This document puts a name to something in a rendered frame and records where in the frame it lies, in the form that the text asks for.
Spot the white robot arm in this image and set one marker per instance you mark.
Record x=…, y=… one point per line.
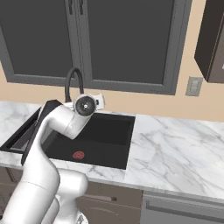
x=40, y=175

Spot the black kitchen sink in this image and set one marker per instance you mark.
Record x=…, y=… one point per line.
x=108, y=140

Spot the red sink drain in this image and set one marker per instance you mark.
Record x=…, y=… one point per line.
x=78, y=155

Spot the black curved tap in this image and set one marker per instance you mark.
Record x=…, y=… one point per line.
x=69, y=78

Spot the brown base cupboard front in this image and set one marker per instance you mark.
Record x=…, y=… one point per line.
x=122, y=207
x=10, y=178

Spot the grey dishwasher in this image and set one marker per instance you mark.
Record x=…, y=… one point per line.
x=180, y=210

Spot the grey wall cupboard door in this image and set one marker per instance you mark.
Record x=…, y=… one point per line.
x=131, y=40
x=35, y=38

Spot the grey wall socket plate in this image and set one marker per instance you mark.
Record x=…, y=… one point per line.
x=194, y=86

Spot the dark brown wall cupboard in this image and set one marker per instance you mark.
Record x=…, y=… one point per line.
x=208, y=38

